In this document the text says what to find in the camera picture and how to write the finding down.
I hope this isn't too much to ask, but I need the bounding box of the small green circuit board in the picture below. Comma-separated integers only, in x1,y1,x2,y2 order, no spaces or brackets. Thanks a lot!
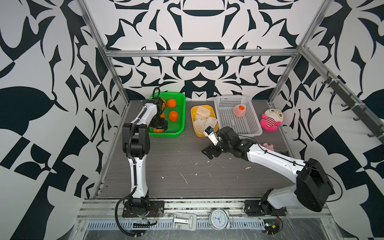
262,219,282,236

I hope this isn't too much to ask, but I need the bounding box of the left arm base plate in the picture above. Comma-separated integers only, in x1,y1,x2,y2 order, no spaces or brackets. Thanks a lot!
122,200,165,218

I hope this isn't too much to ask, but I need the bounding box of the yellow plastic tray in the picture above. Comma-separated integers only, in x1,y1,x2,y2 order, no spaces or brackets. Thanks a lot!
191,105,219,138

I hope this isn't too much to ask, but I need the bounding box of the small pink plush toy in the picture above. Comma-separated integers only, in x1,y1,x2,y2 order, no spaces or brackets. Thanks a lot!
262,143,275,151

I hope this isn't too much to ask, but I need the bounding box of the pink white plush toy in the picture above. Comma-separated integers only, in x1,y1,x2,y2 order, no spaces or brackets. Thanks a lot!
260,109,285,132

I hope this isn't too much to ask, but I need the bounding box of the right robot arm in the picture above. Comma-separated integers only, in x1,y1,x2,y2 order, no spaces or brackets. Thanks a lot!
202,127,333,216

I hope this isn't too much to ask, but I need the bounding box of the white perforated plastic basket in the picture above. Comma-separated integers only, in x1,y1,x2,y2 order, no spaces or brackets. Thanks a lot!
214,95,263,137

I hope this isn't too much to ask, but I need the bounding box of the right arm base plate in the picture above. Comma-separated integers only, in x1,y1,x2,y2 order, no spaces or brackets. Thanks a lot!
244,200,287,217

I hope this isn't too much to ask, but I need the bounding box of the left black corrugated cable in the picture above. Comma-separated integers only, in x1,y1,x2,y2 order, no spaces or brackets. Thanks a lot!
114,86,161,238

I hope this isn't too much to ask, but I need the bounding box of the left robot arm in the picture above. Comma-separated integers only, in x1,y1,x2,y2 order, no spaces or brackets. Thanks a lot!
122,97,168,213

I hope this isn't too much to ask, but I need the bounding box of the black hook rail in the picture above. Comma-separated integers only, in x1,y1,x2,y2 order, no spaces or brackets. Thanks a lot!
322,71,384,145

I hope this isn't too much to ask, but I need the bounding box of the white analog clock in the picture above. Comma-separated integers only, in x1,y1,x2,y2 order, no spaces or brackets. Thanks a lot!
209,209,230,231

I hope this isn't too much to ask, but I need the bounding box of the white foam net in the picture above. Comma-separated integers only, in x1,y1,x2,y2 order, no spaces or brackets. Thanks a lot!
194,119,207,134
196,106,211,118
205,117,217,129

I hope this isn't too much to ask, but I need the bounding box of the green plastic basket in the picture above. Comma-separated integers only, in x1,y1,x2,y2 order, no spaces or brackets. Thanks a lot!
149,92,186,138

